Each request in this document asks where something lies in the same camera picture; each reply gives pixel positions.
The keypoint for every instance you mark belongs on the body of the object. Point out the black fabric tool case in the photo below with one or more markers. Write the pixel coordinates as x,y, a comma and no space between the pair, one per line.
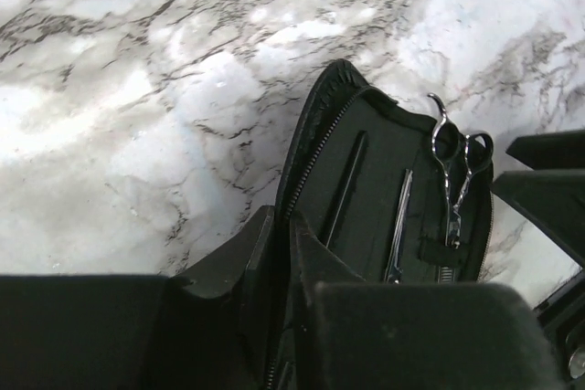
450,211

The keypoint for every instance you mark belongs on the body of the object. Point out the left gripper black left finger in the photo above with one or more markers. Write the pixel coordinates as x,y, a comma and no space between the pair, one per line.
205,328

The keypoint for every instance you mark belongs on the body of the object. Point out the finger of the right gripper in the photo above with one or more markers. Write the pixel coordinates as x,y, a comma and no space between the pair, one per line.
553,200
550,151

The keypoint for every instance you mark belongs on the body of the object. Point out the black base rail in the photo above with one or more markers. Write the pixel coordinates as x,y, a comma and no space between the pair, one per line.
561,317

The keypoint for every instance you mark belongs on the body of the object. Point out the silver hair scissors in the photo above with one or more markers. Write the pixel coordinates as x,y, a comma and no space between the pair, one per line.
393,271

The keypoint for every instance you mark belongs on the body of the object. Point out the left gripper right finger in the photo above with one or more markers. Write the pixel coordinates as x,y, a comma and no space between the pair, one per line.
352,334

